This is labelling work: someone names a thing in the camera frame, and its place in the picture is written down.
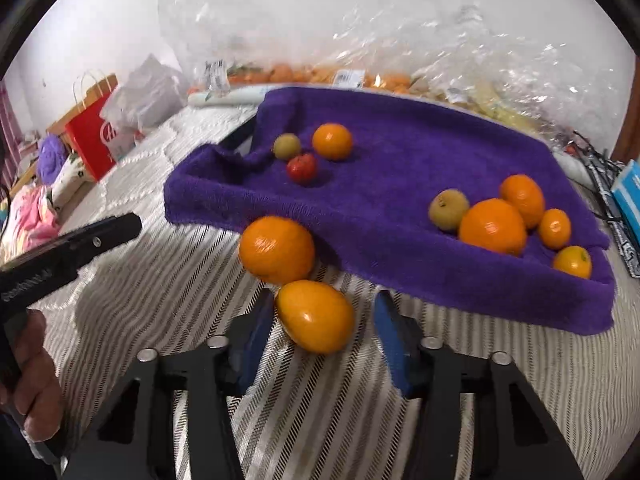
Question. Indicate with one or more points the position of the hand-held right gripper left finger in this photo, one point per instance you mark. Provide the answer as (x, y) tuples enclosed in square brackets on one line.
[(257, 342)]

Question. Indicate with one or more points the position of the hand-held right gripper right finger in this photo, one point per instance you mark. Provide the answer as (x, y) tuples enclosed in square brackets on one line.
[(392, 345)]

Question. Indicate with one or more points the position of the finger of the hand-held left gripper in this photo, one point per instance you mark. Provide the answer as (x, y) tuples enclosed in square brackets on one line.
[(107, 232)]

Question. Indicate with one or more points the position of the small green fruit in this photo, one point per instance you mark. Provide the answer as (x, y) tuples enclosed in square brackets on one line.
[(287, 146), (448, 209)]

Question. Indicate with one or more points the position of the large orange with green stem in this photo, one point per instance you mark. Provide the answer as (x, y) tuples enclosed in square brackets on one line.
[(492, 227)]

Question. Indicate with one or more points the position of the small red fruit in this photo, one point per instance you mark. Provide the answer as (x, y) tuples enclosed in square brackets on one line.
[(301, 167)]

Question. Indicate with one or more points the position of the heap of yellow fruits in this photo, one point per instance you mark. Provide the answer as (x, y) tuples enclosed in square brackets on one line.
[(485, 100)]

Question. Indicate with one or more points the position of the person's left hand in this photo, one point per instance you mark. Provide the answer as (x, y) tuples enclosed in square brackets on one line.
[(40, 390)]

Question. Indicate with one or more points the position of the pink cloth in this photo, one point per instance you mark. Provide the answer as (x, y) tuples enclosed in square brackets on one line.
[(30, 215)]

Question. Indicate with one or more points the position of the grey striped bed sheet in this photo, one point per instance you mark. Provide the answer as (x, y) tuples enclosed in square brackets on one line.
[(150, 285)]

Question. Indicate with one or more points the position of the red paper bag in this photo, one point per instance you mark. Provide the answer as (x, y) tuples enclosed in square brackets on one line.
[(90, 145)]

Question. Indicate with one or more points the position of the purple plush cloth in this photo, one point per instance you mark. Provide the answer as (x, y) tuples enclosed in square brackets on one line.
[(51, 157)]

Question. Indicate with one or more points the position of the pink striped curtain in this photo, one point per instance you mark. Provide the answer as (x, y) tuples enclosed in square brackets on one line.
[(7, 135)]

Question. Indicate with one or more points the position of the white plastic bag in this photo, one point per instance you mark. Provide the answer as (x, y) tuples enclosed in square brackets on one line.
[(145, 95)]

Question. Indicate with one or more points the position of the purple towel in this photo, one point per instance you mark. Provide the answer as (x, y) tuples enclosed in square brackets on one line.
[(390, 170)]

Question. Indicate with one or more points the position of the white rolled cloth green print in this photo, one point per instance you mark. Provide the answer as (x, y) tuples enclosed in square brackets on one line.
[(225, 96)]

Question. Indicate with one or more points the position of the heap of small oranges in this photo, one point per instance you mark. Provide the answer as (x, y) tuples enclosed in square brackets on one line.
[(300, 74)]

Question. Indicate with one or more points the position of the plain white roll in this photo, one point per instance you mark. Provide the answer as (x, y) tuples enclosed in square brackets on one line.
[(570, 167)]

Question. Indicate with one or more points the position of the black white patterned cloth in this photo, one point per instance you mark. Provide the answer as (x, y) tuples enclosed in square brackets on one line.
[(612, 220)]

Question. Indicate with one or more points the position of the blue tissue pack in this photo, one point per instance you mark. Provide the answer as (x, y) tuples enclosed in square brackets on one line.
[(627, 195)]

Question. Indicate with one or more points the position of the clear plastic bag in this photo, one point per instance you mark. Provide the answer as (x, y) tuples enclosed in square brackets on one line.
[(375, 25)]

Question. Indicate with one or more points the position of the wooden furniture frame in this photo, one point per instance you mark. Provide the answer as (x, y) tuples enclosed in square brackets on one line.
[(60, 124)]

